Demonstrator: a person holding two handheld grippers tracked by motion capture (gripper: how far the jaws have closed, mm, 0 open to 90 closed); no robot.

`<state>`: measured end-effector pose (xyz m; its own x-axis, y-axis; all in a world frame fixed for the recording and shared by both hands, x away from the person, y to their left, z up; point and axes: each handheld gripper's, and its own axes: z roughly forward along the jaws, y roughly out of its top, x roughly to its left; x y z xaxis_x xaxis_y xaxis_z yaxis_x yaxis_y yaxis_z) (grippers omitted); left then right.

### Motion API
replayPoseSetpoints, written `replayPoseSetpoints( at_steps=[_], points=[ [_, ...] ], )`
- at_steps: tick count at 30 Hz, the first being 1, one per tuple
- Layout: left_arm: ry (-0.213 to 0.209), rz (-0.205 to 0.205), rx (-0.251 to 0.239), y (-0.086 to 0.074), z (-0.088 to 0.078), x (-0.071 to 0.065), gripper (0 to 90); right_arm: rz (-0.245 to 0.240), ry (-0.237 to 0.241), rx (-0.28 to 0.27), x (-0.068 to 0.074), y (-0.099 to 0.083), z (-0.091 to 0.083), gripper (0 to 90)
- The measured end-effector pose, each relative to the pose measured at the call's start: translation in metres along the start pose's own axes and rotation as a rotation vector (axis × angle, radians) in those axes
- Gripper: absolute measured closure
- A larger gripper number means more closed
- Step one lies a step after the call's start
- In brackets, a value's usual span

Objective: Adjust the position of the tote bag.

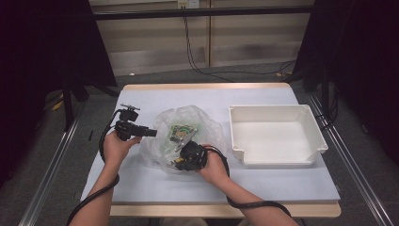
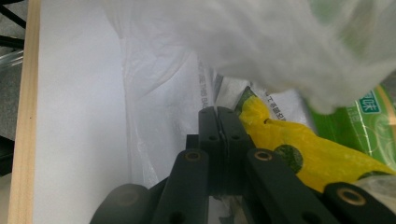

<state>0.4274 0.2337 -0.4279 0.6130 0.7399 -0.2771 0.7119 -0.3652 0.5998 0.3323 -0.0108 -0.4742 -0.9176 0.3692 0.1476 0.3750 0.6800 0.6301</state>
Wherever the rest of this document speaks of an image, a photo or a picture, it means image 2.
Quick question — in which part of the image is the black stand leg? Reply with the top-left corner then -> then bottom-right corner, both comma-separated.
0,0 -> 29,30
0,34 -> 25,49

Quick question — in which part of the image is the shiny metal bar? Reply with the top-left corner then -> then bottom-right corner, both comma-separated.
0,49 -> 24,72

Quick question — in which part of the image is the wooden table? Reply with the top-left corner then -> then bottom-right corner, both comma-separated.
7,0 -> 42,224

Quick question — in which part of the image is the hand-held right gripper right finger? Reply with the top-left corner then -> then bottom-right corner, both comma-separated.
218,106 -> 255,196

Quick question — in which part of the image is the white table cover sheet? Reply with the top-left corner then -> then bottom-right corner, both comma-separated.
32,0 -> 219,224

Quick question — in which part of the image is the translucent white plastic bag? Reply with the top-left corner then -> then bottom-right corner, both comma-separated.
102,0 -> 396,216

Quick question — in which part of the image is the green snack packet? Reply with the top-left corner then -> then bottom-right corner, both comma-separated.
306,83 -> 396,172

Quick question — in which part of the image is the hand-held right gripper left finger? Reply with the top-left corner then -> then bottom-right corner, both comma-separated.
186,106 -> 224,196

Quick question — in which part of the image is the yellow snack packet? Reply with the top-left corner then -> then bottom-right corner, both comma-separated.
234,86 -> 395,194

